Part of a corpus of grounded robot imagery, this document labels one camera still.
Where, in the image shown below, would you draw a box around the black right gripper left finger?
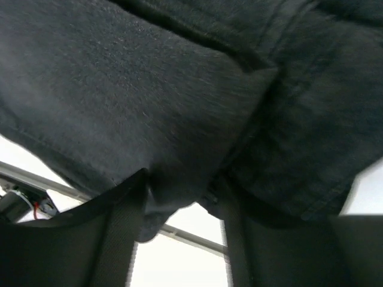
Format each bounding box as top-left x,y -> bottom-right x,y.
1,169 -> 148,286

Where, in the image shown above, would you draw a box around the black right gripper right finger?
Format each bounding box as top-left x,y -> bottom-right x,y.
212,175 -> 382,286

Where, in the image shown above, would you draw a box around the black trousers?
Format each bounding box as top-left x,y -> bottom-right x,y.
1,1 -> 382,242

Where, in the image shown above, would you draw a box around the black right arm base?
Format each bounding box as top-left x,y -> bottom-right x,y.
1,184 -> 59,223

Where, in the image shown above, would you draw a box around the aluminium rail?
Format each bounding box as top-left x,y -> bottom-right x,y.
1,162 -> 227,257

